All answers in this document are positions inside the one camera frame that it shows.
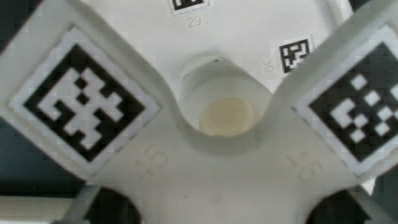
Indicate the white cross-shaped table base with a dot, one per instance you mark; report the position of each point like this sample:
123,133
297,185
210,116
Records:
87,102

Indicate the white cylindrical table leg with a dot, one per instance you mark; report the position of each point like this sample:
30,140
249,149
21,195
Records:
222,98

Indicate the white round table top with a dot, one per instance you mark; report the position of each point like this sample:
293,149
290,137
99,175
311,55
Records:
178,29

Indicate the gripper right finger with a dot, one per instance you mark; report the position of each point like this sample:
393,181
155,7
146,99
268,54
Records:
348,208

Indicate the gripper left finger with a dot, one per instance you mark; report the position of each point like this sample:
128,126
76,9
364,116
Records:
99,207

